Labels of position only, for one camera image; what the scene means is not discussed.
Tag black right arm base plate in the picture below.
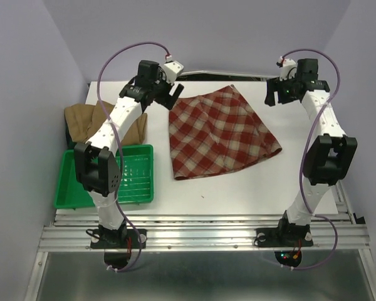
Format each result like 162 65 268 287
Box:
254 228 313 248

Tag green plastic crate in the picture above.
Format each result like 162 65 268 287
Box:
54 144 154 209

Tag tan folded skirt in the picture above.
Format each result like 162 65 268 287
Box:
64 102 148 146

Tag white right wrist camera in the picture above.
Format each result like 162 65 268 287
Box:
278 58 297 81

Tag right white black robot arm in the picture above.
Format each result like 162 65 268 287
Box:
256 58 358 248

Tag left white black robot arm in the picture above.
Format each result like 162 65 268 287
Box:
74 58 184 249

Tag aluminium rail frame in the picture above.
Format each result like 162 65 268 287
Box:
24 77 376 301

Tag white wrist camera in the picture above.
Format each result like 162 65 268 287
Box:
162 61 184 85
278 58 297 81

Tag red plaid skirt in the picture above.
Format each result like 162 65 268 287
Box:
169 85 283 180

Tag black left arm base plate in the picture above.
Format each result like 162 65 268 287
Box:
86 228 147 250

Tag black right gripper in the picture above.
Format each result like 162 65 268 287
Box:
264 73 298 106

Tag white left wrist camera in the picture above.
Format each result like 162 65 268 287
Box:
162 61 184 85

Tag dark green folded garment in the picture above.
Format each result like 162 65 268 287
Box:
65 121 81 149

